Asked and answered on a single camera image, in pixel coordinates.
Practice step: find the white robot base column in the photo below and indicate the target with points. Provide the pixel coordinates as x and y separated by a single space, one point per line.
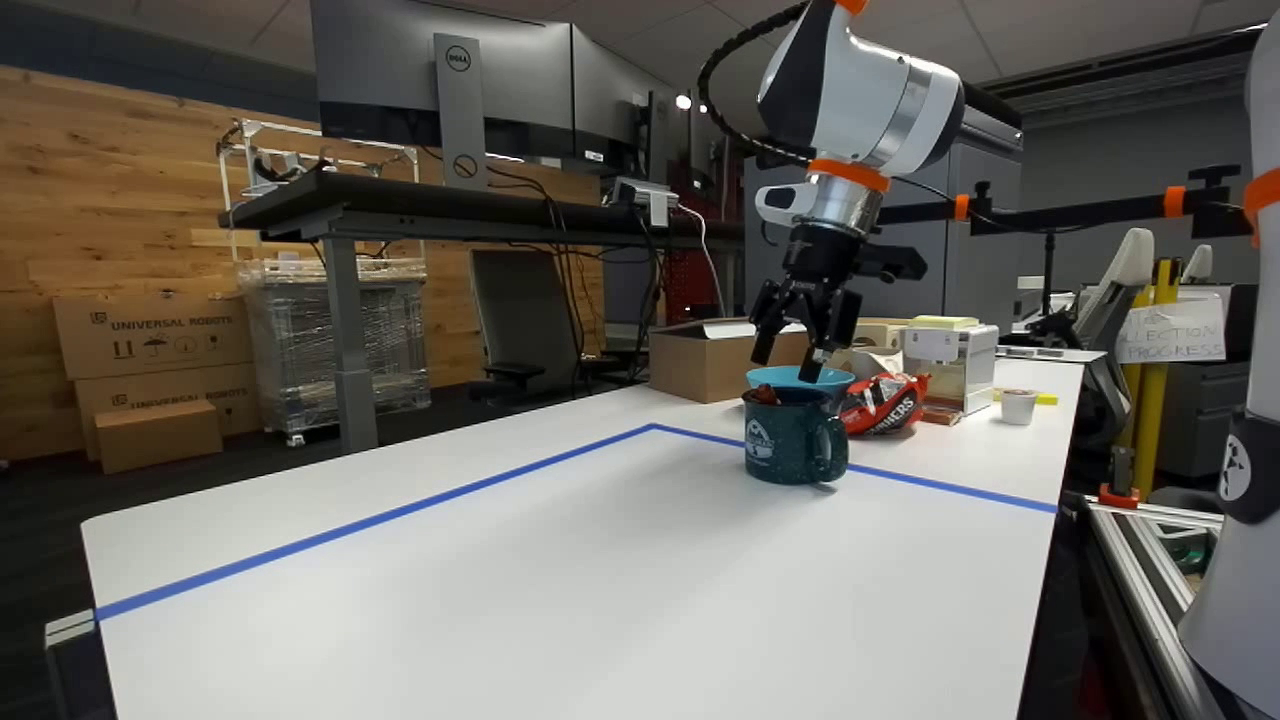
1233 625

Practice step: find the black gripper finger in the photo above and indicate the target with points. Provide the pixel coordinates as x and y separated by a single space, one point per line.
769 317
828 325

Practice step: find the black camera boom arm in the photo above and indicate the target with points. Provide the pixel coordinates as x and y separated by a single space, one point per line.
1204 203

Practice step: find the dark teal ceramic mug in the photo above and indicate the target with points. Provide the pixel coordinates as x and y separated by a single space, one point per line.
793 428

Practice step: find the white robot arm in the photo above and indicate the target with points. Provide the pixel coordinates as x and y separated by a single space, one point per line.
854 118

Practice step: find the grey Dell monitor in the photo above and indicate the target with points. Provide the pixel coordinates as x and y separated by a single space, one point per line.
437 79

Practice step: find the light blue plastic bowl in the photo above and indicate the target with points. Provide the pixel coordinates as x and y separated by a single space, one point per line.
828 379

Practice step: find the small white cup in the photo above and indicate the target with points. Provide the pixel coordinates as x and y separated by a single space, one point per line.
1018 407

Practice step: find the blue tape line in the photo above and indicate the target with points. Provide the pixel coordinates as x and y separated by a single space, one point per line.
701 472

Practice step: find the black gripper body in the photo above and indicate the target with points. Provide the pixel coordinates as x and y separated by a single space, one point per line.
828 256

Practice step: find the red snack bag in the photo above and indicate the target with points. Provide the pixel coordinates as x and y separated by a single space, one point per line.
882 403

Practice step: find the white small box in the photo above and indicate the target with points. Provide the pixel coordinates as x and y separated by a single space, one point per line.
956 362

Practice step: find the stacked flat cardboard boxes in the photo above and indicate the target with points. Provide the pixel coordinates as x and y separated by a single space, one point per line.
158 345

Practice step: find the black standing desk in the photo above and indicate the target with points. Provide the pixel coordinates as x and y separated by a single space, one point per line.
336 208

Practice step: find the brown cardboard box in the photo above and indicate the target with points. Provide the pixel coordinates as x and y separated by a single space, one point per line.
701 358

